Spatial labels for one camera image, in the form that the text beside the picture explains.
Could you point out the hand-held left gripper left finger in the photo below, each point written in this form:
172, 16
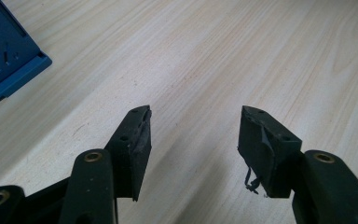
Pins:
130, 155

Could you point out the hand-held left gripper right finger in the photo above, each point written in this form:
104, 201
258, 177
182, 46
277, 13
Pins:
270, 155

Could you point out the blue plastic file rack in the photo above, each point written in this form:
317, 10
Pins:
6, 59

